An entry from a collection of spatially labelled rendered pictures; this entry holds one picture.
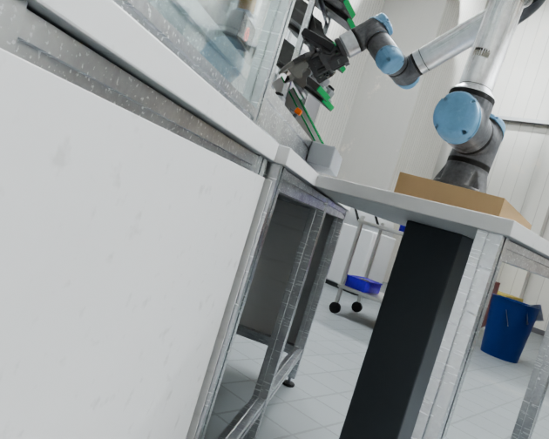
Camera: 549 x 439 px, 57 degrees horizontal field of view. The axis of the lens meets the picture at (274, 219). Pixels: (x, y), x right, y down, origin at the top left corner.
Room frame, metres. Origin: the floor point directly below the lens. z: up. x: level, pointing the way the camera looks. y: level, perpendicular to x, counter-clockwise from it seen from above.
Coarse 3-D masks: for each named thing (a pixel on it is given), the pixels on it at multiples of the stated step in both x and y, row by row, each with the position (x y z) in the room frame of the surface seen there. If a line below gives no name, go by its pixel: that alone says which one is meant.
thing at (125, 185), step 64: (0, 0) 0.26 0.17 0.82; (64, 0) 0.29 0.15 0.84; (0, 64) 0.26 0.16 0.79; (64, 64) 0.33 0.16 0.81; (128, 64) 0.37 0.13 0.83; (0, 128) 0.27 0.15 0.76; (64, 128) 0.32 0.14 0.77; (128, 128) 0.39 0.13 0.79; (192, 128) 0.53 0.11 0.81; (256, 128) 0.69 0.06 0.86; (0, 192) 0.28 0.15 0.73; (64, 192) 0.34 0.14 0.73; (128, 192) 0.42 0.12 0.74; (192, 192) 0.55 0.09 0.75; (256, 192) 0.80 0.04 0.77; (0, 256) 0.30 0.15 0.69; (64, 256) 0.36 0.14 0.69; (128, 256) 0.45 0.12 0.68; (192, 256) 0.60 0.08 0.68; (0, 320) 0.31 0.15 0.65; (64, 320) 0.38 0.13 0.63; (128, 320) 0.49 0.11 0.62; (192, 320) 0.67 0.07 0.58; (0, 384) 0.33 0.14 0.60; (64, 384) 0.41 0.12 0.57; (128, 384) 0.53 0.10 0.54; (192, 384) 0.76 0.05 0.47
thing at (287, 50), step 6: (288, 42) 1.86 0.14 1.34; (282, 48) 1.87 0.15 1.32; (288, 48) 1.86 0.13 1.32; (294, 48) 1.85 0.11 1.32; (282, 54) 1.87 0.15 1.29; (288, 54) 1.86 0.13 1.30; (282, 60) 1.86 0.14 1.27; (288, 60) 1.85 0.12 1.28; (312, 84) 1.81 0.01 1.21; (318, 84) 1.80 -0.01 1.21; (312, 90) 1.91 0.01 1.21; (318, 90) 1.81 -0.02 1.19; (324, 96) 1.88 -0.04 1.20
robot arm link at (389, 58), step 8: (376, 32) 1.52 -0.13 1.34; (384, 32) 1.52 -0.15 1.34; (368, 40) 1.53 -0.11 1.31; (376, 40) 1.51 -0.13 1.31; (384, 40) 1.50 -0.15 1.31; (392, 40) 1.51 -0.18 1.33; (368, 48) 1.54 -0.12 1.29; (376, 48) 1.50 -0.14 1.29; (384, 48) 1.48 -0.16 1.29; (392, 48) 1.48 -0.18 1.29; (376, 56) 1.50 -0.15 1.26; (384, 56) 1.48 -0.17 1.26; (392, 56) 1.47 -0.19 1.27; (400, 56) 1.48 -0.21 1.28; (376, 64) 1.52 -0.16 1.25; (384, 64) 1.48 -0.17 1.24; (392, 64) 1.49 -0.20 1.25; (400, 64) 1.50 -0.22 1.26; (384, 72) 1.51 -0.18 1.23; (392, 72) 1.52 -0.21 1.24; (400, 72) 1.56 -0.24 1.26
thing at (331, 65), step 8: (336, 40) 1.56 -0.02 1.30; (320, 48) 1.57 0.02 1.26; (336, 48) 1.58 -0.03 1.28; (320, 56) 1.57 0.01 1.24; (328, 56) 1.58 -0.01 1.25; (336, 56) 1.58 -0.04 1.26; (344, 56) 1.57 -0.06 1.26; (312, 64) 1.58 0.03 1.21; (320, 64) 1.58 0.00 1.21; (328, 64) 1.56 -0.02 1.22; (336, 64) 1.57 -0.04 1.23; (344, 64) 1.58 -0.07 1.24; (320, 72) 1.57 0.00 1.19; (328, 72) 1.58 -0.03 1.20; (320, 80) 1.60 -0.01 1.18
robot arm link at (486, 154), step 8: (496, 120) 1.36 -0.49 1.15; (496, 128) 1.37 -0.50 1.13; (504, 128) 1.38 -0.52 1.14; (496, 136) 1.36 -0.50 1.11; (488, 144) 1.34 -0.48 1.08; (496, 144) 1.37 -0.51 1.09; (456, 152) 1.40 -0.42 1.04; (472, 152) 1.35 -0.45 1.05; (480, 152) 1.36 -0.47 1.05; (488, 152) 1.37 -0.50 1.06; (496, 152) 1.39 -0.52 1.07; (480, 160) 1.36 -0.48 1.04; (488, 160) 1.37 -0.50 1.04
